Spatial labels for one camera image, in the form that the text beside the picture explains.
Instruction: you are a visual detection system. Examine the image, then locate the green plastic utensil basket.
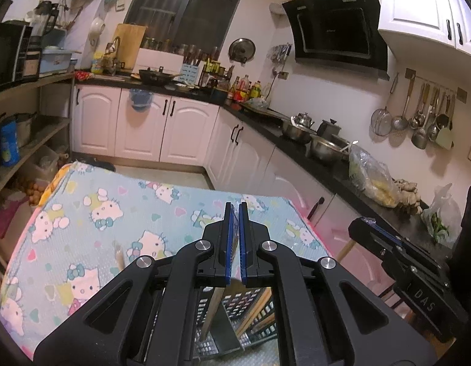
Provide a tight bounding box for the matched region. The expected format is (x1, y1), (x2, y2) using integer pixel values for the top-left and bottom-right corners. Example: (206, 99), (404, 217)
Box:
(144, 286), (284, 357)

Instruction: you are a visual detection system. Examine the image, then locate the black microwave oven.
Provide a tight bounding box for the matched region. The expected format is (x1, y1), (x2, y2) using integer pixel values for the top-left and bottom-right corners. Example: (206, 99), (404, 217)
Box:
(0, 21), (33, 92)

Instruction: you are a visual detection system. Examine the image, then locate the row of sauce bottles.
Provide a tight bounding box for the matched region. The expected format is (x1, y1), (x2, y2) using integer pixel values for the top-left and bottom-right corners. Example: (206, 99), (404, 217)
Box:
(225, 75), (263, 104)

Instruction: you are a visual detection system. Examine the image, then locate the short wooden stick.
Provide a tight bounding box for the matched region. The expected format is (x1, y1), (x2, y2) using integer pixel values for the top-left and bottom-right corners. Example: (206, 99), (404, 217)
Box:
(112, 241), (126, 271)

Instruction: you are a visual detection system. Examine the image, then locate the blender jug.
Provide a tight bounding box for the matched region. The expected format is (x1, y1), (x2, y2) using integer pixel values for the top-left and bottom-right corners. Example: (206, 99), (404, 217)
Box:
(30, 1), (59, 52)

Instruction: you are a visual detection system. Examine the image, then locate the plastic bag of green vegetables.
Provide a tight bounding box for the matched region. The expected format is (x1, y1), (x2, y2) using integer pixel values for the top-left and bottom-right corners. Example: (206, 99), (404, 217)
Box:
(421, 184), (462, 245)

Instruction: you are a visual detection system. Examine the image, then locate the dark lidded pot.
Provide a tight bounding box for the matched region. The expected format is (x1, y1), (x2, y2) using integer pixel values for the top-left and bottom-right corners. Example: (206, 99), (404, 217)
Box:
(316, 119), (342, 138)

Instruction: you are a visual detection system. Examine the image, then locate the plastic bag of yellow food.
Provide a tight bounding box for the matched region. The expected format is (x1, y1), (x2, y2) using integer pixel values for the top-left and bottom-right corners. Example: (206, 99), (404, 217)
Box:
(348, 143), (401, 208)

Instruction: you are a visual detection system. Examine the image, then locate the blue knife block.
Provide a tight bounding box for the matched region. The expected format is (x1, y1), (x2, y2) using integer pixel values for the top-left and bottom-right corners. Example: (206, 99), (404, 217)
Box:
(181, 63), (200, 84)

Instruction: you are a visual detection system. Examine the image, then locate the pink bag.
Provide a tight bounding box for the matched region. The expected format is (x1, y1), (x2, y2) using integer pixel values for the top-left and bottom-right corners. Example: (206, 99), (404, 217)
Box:
(0, 197), (27, 239)

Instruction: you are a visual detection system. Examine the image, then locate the light blue plastic box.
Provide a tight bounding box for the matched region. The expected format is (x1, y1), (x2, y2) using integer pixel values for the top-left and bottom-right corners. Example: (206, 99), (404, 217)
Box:
(40, 48), (78, 76)

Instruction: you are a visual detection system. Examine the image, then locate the black wok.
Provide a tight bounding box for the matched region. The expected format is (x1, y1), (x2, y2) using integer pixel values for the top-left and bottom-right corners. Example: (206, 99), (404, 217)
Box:
(138, 66), (184, 85)

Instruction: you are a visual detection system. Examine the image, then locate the steel ladle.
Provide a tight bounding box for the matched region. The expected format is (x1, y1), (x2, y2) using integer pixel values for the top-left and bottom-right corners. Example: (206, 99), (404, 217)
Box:
(427, 88), (444, 142)
(411, 84), (430, 149)

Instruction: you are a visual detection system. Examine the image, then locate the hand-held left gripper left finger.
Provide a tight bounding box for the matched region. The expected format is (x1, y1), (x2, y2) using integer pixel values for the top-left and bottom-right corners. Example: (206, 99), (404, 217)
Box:
(33, 202), (236, 366)

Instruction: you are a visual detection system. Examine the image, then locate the white colander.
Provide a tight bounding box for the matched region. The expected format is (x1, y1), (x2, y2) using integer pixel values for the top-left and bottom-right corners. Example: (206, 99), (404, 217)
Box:
(88, 17), (106, 43)

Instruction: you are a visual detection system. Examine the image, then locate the pale green spatula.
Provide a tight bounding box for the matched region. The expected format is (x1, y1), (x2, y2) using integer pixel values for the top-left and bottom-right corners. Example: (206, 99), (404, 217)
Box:
(435, 95), (457, 150)

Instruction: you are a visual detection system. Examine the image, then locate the group of wooden chopsticks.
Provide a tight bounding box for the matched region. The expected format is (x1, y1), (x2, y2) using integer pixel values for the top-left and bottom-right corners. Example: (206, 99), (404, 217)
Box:
(199, 287), (275, 342)

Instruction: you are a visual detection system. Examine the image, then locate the pile of ginger roots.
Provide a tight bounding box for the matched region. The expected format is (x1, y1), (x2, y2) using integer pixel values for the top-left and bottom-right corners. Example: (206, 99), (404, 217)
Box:
(395, 178), (423, 214)

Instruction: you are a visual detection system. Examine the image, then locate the white wall cabinet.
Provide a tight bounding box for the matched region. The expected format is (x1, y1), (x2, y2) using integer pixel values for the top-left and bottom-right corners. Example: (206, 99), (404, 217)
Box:
(378, 0), (471, 59)

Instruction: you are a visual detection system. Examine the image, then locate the blue plastic bag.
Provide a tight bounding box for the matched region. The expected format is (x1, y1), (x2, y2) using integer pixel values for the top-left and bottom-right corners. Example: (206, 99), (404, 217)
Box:
(129, 88), (154, 112)

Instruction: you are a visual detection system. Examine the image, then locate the wooden cutting board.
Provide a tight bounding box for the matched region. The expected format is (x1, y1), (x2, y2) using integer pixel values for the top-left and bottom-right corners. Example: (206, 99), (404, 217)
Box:
(112, 23), (148, 70)

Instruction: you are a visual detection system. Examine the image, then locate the white box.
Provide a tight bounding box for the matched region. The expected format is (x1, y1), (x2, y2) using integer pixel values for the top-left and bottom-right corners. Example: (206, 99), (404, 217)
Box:
(137, 48), (183, 73)

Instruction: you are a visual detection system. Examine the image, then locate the black range hood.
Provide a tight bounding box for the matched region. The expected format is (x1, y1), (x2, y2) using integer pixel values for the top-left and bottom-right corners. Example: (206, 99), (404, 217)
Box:
(282, 0), (390, 81)

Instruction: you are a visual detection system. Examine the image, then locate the wooden shelf unit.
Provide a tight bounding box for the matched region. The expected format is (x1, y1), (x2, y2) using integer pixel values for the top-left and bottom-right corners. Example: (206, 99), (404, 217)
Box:
(0, 72), (76, 245)

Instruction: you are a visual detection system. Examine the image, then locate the steel mixing bowl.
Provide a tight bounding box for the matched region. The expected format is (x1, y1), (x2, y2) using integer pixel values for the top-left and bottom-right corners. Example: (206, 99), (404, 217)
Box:
(282, 120), (315, 145)

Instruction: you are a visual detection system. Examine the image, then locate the wall utensil rail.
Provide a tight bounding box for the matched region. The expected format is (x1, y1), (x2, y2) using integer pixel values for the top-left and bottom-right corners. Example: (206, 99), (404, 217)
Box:
(405, 68), (468, 103)

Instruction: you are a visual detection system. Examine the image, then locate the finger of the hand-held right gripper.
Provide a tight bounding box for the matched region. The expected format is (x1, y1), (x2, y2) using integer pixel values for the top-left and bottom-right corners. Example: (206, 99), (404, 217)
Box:
(362, 217), (453, 267)
(348, 219), (451, 290)

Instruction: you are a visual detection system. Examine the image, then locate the steel kettle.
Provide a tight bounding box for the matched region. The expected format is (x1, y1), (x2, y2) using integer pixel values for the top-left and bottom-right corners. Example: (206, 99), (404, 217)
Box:
(291, 112), (316, 128)

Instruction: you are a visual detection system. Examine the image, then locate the steel pot lid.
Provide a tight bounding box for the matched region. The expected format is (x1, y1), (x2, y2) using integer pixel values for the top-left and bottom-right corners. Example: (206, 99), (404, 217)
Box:
(228, 38), (256, 63)

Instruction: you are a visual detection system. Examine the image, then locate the steel skimmer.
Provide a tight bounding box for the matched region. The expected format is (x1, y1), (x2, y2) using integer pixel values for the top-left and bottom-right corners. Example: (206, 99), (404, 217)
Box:
(391, 76), (416, 130)

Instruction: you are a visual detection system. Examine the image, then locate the cartoon cat printed blanket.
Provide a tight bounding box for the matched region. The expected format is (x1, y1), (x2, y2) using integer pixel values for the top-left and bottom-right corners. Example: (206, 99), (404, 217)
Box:
(0, 161), (333, 359)

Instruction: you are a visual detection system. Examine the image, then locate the row of glass jars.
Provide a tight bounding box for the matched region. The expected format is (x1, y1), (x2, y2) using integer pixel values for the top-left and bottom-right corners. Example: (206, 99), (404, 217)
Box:
(141, 37), (221, 59)

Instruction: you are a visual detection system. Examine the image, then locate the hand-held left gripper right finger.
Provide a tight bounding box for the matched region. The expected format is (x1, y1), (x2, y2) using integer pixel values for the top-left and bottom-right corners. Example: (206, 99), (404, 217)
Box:
(238, 202), (438, 366)

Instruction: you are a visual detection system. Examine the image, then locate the blue canister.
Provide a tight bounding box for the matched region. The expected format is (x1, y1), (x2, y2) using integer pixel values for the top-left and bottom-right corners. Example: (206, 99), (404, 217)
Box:
(0, 116), (21, 167)

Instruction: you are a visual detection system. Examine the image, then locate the white base cabinet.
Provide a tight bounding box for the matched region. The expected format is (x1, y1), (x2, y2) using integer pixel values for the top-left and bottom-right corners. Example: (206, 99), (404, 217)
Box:
(70, 83), (221, 167)
(204, 107), (396, 298)

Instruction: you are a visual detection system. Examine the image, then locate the pile of brown round produce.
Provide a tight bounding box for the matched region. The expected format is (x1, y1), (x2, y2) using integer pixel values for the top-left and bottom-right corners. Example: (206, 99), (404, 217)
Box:
(13, 178), (50, 206)

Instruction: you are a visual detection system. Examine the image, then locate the kitchen faucet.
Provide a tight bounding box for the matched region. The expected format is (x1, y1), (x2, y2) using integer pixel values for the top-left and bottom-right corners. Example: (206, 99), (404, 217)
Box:
(106, 36), (125, 74)

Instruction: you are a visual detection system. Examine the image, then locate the dark framed window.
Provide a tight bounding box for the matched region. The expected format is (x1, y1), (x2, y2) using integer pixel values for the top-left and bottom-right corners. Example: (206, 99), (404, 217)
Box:
(125, 0), (253, 59)

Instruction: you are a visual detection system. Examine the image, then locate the large steel basin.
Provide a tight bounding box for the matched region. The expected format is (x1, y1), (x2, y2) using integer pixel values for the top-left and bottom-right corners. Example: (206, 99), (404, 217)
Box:
(309, 135), (352, 164)

